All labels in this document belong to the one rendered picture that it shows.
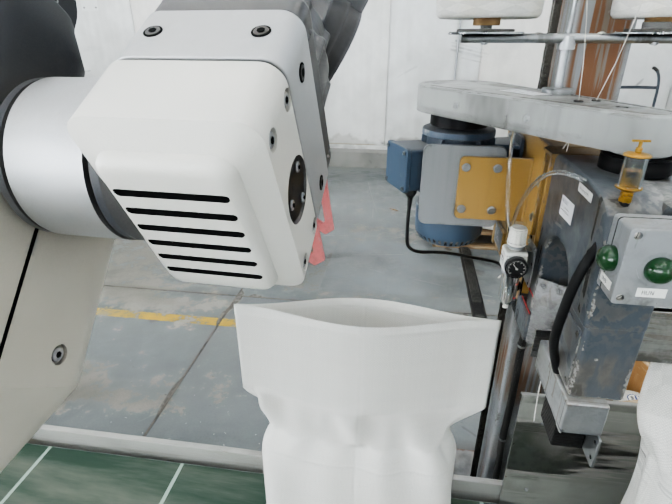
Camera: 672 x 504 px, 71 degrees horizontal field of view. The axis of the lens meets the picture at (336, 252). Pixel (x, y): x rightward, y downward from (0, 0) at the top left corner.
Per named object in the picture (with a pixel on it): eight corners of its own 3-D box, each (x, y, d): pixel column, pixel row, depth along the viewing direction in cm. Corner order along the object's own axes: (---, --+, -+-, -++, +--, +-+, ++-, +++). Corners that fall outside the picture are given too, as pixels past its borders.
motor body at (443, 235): (413, 248, 102) (422, 133, 92) (413, 223, 116) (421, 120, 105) (485, 253, 100) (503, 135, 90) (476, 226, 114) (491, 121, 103)
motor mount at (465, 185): (417, 225, 96) (424, 146, 89) (417, 214, 101) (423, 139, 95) (563, 233, 92) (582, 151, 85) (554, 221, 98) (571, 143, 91)
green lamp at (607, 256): (598, 275, 51) (605, 250, 50) (589, 263, 54) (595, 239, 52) (623, 277, 51) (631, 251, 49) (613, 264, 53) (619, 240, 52)
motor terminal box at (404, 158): (401, 206, 95) (405, 149, 90) (382, 191, 104) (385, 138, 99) (438, 202, 98) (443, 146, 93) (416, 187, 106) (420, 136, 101)
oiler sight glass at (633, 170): (621, 188, 53) (629, 158, 52) (613, 182, 55) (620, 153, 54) (645, 189, 53) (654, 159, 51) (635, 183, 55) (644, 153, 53)
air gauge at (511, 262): (503, 278, 78) (506, 258, 76) (501, 273, 80) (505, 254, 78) (526, 280, 78) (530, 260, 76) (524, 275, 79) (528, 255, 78)
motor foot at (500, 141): (472, 178, 99) (478, 136, 95) (467, 164, 110) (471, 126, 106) (518, 179, 98) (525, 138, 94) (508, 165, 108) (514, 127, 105)
